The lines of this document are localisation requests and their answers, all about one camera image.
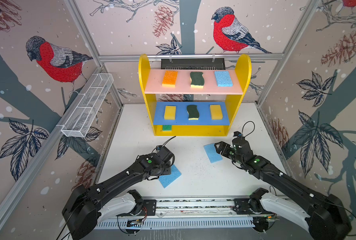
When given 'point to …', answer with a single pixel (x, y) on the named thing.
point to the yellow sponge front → (216, 113)
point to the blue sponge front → (166, 180)
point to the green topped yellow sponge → (167, 128)
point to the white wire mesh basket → (77, 124)
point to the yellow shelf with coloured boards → (194, 102)
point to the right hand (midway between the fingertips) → (217, 148)
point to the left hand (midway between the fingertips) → (167, 169)
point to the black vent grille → (193, 64)
